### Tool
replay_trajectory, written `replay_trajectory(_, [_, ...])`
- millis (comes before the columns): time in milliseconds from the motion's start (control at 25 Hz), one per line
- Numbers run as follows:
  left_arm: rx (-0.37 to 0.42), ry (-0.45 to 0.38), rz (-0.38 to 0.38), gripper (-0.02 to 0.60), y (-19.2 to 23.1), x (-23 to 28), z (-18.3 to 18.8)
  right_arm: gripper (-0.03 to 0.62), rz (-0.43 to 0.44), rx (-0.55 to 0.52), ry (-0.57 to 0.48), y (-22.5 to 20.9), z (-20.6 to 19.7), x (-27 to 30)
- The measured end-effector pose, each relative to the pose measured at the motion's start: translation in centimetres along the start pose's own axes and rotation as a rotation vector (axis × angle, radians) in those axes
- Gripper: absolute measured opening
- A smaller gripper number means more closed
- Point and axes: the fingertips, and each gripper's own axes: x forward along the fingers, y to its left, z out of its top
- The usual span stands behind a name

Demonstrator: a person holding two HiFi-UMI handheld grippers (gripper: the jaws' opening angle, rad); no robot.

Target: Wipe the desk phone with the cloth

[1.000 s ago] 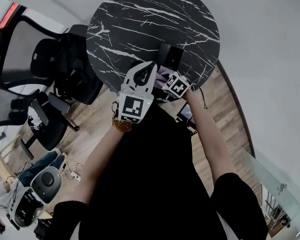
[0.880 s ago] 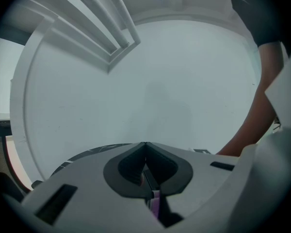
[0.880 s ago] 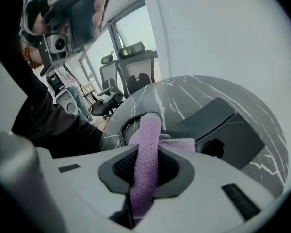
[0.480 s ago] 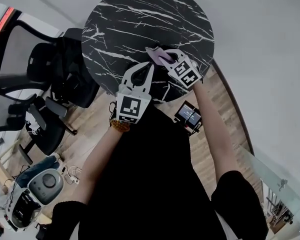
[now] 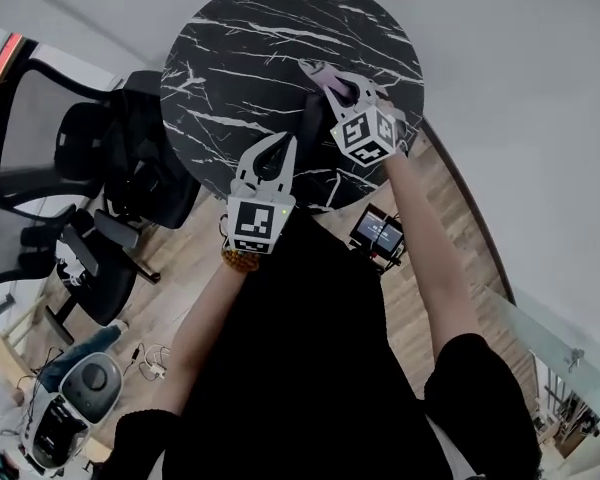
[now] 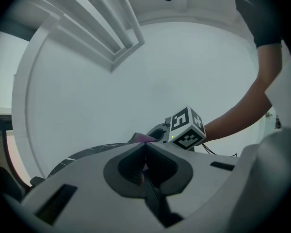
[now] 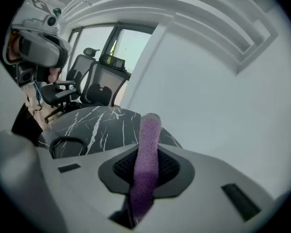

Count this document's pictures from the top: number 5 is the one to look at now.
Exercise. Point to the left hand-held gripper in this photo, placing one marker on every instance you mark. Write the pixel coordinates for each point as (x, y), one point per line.
(255, 218)

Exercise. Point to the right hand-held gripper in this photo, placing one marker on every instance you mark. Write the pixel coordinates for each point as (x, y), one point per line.
(367, 135)

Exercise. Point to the purple cloth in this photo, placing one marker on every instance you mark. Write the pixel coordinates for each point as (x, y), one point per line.
(336, 87)

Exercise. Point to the black rectangular device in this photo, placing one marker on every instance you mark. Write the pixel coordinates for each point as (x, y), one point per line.
(312, 128)

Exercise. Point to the person's right forearm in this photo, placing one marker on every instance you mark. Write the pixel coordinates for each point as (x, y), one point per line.
(430, 248)

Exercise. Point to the person's left forearm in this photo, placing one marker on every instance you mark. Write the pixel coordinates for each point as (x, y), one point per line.
(205, 328)

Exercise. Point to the person's right hand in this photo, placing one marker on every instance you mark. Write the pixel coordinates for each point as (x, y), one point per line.
(404, 135)

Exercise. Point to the small black screen device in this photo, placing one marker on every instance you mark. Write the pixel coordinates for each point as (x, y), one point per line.
(377, 230)

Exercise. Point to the black backpack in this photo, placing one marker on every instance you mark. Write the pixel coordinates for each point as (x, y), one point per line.
(140, 168)

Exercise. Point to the person's black clothing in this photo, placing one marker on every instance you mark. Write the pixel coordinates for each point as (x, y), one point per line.
(290, 343)

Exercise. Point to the black mesh office chair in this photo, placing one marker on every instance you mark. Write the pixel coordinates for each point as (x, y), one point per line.
(105, 278)
(25, 118)

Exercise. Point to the white plastic bag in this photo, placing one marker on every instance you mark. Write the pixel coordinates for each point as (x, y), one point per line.
(70, 268)

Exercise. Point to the white and grey appliance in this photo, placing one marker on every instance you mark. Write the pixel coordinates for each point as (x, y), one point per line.
(92, 383)

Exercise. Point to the red banner strip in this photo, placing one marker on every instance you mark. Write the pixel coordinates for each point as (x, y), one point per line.
(2, 63)

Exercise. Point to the frosted glass door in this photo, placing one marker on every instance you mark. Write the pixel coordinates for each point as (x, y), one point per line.
(540, 338)

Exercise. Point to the light wooden board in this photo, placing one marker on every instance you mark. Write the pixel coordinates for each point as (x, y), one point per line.
(10, 355)

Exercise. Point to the black metal railing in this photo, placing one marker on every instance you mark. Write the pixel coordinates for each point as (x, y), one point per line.
(562, 398)

